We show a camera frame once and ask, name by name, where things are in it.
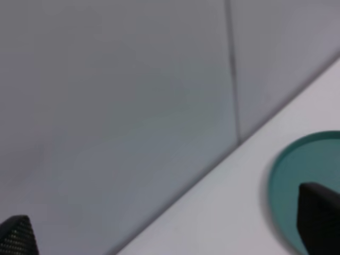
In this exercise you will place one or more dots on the teal round plate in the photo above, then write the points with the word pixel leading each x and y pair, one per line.
pixel 312 158

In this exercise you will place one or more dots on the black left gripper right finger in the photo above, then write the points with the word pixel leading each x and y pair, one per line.
pixel 318 218

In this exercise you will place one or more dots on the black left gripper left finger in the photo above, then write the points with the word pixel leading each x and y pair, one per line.
pixel 17 236

